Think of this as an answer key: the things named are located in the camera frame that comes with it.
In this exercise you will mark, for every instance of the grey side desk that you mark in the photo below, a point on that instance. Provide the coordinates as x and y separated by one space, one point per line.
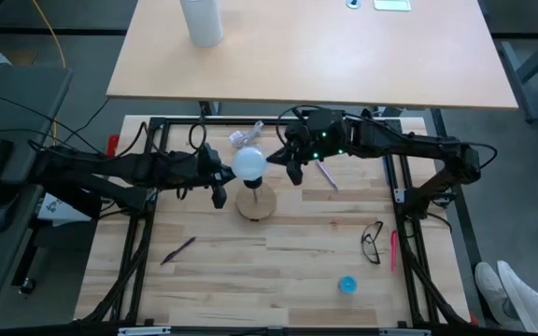
12 102

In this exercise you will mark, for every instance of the beige wooden desk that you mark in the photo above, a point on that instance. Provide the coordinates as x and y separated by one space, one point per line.
320 56

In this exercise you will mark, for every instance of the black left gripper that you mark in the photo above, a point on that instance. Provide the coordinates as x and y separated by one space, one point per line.
210 163

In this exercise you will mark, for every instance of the blue round cap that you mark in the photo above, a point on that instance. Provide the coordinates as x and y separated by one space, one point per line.
347 284

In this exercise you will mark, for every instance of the lilac pen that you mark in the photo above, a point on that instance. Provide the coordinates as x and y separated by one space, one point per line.
327 176

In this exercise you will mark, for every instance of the silver desk grommet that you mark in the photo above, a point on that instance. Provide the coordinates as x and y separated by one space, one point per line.
353 3

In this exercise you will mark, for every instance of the white lightbulb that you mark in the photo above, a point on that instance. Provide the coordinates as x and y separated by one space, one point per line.
249 163

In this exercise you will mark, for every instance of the grey metal desk frame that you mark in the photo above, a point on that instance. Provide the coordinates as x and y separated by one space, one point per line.
530 93

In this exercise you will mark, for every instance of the white cylinder container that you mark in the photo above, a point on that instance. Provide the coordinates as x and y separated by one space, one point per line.
202 23

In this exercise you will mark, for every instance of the pink pen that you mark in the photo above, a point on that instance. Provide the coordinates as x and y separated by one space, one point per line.
393 249

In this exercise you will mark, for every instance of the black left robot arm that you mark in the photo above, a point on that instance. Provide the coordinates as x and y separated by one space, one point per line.
110 163

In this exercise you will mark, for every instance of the dark purple pen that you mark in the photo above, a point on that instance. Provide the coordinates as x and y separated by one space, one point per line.
178 250

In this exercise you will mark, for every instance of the white flat card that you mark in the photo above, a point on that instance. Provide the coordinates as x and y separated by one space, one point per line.
392 4

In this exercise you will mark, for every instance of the black aluminium table frame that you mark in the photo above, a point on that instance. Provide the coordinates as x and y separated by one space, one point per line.
175 121

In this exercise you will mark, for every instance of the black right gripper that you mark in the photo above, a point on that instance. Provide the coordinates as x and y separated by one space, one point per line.
318 135

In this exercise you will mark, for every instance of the black framed glasses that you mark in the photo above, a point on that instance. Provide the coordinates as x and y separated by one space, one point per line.
369 249

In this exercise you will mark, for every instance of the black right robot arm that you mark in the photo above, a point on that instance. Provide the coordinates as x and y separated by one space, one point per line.
404 142

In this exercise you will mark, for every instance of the white printed paper sheet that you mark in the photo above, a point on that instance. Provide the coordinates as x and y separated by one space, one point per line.
56 208

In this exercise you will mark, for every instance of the wooden lamp base with socket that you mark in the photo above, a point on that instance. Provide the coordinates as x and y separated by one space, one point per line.
259 207

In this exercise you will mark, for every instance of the person's shoe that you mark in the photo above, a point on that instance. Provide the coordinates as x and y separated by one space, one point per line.
528 296
495 291

